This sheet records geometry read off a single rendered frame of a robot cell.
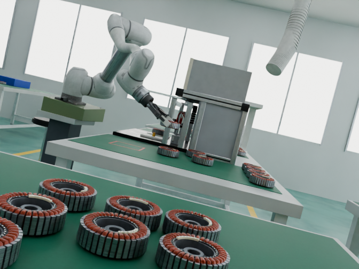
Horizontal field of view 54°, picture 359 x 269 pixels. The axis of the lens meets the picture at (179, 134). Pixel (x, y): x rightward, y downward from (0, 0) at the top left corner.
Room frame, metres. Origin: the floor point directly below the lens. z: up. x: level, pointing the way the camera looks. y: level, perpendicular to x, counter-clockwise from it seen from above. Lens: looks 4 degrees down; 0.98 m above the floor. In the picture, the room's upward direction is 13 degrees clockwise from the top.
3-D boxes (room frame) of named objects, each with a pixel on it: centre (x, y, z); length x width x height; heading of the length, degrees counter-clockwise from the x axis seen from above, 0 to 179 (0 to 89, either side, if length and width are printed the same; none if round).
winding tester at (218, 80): (2.41, -0.17, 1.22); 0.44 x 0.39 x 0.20; 176
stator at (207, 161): (1.78, -0.14, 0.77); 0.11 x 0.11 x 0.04
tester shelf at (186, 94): (2.42, -0.16, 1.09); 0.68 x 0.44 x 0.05; 176
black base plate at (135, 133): (2.44, 0.14, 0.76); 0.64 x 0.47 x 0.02; 176
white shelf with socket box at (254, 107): (3.30, -0.49, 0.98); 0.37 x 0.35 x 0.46; 176
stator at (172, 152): (1.78, 0.03, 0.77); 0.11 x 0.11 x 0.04
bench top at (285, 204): (2.43, -0.09, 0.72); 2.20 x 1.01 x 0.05; 176
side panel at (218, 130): (2.09, -0.22, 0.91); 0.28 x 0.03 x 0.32; 86
